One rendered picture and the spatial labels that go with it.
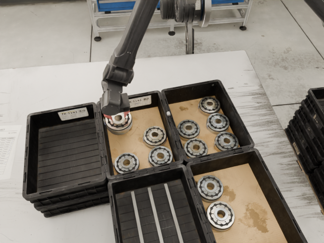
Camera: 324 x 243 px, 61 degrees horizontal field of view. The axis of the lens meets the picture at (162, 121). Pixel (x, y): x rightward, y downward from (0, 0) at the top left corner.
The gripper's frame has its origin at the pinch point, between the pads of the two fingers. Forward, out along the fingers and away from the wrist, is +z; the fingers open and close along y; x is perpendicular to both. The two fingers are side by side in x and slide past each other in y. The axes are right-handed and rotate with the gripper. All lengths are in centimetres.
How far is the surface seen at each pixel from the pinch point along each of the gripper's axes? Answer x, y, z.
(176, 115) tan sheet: 9.3, 26.7, 21.6
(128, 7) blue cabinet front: 190, 29, 80
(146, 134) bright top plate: 0.4, 10.5, 17.9
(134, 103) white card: 17.4, 8.1, 16.6
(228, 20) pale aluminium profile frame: 173, 135, 102
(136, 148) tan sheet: -4.2, 4.6, 20.5
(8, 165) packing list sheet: 9, -56, 33
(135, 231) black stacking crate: -38.7, -2.0, 18.7
